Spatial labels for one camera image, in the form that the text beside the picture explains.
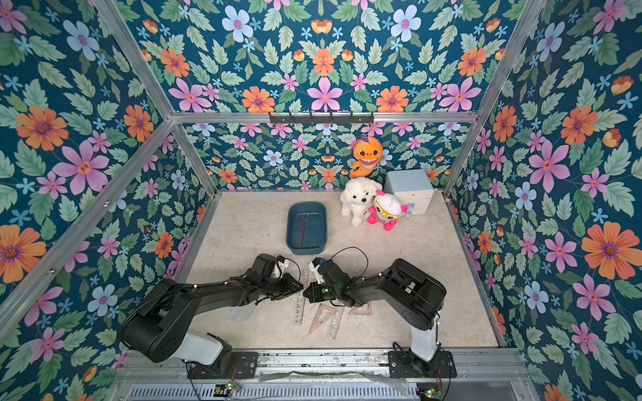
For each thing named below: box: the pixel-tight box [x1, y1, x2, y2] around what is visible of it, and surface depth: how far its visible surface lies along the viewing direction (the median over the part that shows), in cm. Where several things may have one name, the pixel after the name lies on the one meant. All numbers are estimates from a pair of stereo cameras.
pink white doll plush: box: [362, 189, 415, 232], surface depth 98 cm
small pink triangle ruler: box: [348, 303, 373, 316], surface depth 86 cm
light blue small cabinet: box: [382, 168, 435, 215], surface depth 105 cm
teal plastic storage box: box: [285, 201, 328, 256], surface depth 107 cm
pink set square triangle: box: [306, 303, 337, 338], surface depth 86 cm
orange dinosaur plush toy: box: [350, 136, 384, 179], surface depth 100 cm
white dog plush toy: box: [339, 176, 383, 227], surface depth 98 cm
